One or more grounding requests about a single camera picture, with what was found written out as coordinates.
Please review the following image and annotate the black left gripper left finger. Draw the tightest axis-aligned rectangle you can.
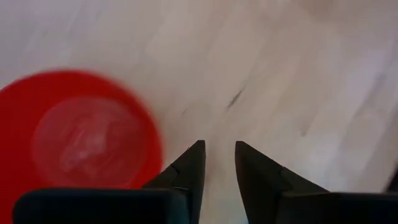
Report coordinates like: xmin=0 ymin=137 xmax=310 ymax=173
xmin=12 ymin=139 xmax=206 ymax=224

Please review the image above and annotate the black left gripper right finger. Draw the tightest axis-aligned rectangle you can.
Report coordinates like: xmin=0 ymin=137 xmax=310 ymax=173
xmin=234 ymin=140 xmax=398 ymax=224

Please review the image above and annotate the red plastic bowl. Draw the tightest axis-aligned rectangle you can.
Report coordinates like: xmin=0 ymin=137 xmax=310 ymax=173
xmin=0 ymin=70 xmax=164 ymax=224

